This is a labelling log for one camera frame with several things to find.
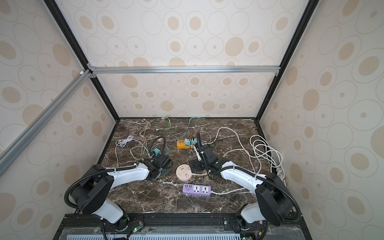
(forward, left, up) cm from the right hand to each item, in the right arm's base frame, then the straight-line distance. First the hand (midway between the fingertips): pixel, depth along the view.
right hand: (197, 161), depth 87 cm
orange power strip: (+16, +11, -6) cm, 20 cm away
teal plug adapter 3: (+10, +26, -5) cm, 28 cm away
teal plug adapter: (+15, +2, -1) cm, 15 cm away
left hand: (-1, +19, -6) cm, 20 cm away
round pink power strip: (-5, +8, -5) cm, 10 cm away
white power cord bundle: (+13, -41, -8) cm, 44 cm away
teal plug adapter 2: (+15, +6, -1) cm, 16 cm away
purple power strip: (-15, 0, -5) cm, 15 cm away
